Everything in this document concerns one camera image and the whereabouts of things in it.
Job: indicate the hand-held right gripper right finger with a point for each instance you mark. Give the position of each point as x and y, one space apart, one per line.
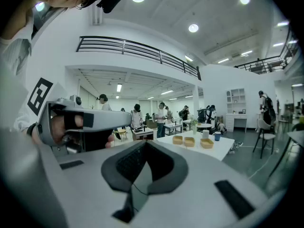
202 186

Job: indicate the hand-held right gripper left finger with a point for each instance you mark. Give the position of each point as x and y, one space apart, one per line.
83 186

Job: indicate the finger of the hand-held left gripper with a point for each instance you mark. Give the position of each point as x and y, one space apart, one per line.
109 120

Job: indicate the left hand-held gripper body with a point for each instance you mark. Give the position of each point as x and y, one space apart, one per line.
46 127

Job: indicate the person's left forearm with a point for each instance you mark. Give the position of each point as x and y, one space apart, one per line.
36 136

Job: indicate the person's left hand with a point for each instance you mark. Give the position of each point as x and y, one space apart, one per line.
57 127

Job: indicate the light wooden side table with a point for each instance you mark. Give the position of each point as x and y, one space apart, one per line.
121 131

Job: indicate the ceiling tube light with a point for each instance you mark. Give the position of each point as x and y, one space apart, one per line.
188 58
119 87
167 92

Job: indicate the white desk brown sides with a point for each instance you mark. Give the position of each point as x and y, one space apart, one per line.
142 133

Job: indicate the blue striped mug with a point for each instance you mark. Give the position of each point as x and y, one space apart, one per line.
217 136

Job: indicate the pale grey mug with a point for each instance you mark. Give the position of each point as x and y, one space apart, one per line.
205 134

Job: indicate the pale green vase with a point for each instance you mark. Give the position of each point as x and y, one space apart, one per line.
194 130

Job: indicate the round white table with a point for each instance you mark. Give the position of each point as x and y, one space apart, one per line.
204 125

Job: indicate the white domed floor robot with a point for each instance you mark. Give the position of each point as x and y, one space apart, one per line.
221 127

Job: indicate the white flower bouquet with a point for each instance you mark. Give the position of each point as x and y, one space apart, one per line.
193 122

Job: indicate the person's striped white shirt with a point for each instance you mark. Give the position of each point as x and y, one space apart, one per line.
14 63

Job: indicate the white cabinet desk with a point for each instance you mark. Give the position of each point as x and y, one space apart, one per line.
235 122

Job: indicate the black balcony railing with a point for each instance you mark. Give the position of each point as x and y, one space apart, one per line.
266 66
123 47

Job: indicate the black chair white seat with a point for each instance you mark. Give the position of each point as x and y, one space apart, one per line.
267 136

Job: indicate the rectangular table black legs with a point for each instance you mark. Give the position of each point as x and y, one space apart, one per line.
297 135

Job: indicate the white desk black frame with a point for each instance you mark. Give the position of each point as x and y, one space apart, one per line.
173 126

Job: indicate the black frame machine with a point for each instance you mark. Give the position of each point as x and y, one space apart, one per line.
202 115

